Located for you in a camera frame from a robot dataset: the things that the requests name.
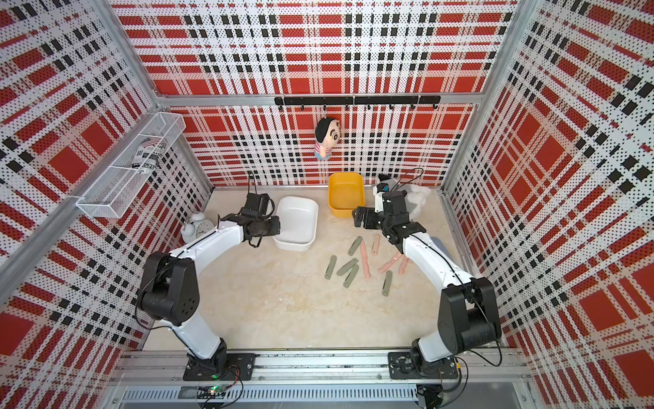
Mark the grey plush dog toy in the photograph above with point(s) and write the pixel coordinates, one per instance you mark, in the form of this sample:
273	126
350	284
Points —
415	199

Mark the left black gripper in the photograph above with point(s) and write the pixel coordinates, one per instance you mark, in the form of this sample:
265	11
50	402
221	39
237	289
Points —
275	227

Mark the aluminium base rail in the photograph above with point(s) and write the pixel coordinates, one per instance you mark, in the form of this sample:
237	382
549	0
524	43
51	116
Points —
486	378

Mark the yellow storage box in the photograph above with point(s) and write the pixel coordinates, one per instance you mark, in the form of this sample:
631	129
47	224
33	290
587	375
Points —
346	193

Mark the white storage box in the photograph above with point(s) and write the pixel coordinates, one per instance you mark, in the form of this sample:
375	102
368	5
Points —
298	223

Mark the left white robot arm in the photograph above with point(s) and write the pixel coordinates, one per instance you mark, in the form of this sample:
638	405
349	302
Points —
169	290

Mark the cartoon boy doll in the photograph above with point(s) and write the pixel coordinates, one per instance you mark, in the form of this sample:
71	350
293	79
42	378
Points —
327	134

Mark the black hook rail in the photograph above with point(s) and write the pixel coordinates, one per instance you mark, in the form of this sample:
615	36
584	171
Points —
357	100

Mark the striped can in basket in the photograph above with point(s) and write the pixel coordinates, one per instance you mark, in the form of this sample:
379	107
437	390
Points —
148	155

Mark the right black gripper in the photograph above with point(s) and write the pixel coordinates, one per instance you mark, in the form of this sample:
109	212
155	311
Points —
370	212

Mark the white wire wall basket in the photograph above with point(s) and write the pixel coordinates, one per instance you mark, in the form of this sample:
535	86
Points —
114	190

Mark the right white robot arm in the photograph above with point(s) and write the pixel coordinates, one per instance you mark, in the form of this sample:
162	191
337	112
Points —
468	314

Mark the white alarm clock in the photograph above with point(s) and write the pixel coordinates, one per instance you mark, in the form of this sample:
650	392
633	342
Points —
197	226

